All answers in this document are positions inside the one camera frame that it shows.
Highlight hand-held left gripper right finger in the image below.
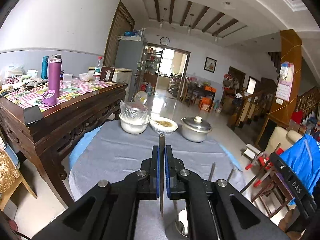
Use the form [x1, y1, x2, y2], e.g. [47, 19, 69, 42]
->
[164, 145, 291, 240]

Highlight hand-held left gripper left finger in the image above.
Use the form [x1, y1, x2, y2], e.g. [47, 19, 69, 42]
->
[32, 145, 160, 240]

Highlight metal utensil holder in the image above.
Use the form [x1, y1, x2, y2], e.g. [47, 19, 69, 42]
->
[166, 205, 190, 238]

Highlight person's right hand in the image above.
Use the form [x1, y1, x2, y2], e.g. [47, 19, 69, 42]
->
[277, 215, 303, 240]

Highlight blue cloth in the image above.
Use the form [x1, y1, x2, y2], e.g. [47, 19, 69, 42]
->
[278, 133, 320, 201]

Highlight dark wooden chair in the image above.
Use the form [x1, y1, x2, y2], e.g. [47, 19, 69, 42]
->
[250, 170, 293, 218]

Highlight grey tablecloth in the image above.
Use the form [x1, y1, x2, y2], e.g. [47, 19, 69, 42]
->
[68, 119, 247, 240]

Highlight white ceramic spoon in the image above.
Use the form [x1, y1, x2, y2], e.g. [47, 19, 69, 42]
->
[178, 208, 188, 227]

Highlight cream armchair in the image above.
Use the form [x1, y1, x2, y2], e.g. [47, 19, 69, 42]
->
[255, 126, 304, 156]

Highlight wrapped bowl of food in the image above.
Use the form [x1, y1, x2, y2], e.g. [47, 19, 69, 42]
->
[149, 116, 179, 136]

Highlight metal pot with lid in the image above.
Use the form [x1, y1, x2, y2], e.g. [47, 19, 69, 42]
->
[180, 116, 213, 143]

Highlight small white stool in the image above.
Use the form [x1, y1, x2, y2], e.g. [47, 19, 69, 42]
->
[240, 143, 262, 161]

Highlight white bowl with plastic wrap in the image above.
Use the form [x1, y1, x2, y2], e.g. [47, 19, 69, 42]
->
[119, 100, 152, 134]

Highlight light blue table cover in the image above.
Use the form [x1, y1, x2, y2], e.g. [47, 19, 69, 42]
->
[69, 126, 243, 172]

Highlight orange boxes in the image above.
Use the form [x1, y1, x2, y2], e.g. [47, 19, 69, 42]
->
[199, 84, 216, 112]

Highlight wooden stair railing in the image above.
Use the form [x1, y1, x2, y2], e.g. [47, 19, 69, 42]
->
[233, 87, 278, 131]

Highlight carved wooden side table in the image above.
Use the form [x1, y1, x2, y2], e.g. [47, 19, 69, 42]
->
[0, 80, 129, 209]

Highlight white chest freezer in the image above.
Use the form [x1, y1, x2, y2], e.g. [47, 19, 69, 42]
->
[88, 66, 133, 98]

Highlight wooden pillar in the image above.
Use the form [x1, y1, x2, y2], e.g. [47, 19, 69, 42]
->
[266, 29, 303, 128]

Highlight glass display shelf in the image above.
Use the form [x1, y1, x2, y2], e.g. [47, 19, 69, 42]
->
[141, 46, 162, 76]

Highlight grey refrigerator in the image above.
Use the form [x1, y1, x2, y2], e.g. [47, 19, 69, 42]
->
[115, 36, 148, 101]

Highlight checked table cover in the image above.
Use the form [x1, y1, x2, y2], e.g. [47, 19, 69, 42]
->
[0, 76, 118, 112]

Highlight red-capped plastic water bottle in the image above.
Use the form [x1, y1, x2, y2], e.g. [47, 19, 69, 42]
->
[94, 56, 104, 82]

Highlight clear plastic cup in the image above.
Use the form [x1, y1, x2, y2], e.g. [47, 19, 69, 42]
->
[62, 73, 74, 88]

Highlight purple thermos lid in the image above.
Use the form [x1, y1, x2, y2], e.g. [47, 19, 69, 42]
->
[41, 90, 58, 107]

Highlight black phone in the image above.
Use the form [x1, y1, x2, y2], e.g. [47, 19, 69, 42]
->
[23, 105, 43, 127]

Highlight purple thermos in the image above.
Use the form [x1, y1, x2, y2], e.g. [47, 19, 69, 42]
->
[48, 54, 62, 99]

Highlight light wooden stool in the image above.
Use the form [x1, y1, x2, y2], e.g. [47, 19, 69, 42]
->
[0, 174, 38, 206]

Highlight brown wooden door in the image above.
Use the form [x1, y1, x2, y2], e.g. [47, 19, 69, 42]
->
[103, 0, 136, 68]

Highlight gold patterned cushion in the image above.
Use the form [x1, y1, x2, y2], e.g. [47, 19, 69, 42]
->
[0, 149, 21, 193]

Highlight teal bottle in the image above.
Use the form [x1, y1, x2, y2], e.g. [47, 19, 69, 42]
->
[41, 56, 49, 80]

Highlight wall calendar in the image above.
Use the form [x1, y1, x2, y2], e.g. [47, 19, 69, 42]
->
[275, 62, 295, 102]

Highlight wooden photo frame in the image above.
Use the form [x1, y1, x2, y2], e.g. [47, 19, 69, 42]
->
[100, 66, 116, 83]

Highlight framed wall picture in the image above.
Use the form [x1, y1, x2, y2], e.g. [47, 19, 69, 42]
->
[204, 56, 217, 74]

